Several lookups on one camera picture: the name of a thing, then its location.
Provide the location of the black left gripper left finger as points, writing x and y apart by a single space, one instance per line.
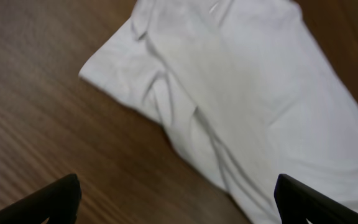
58 202

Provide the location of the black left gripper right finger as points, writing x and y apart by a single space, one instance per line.
297 203

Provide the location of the white t-shirt with black print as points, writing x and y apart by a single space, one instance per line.
243 92

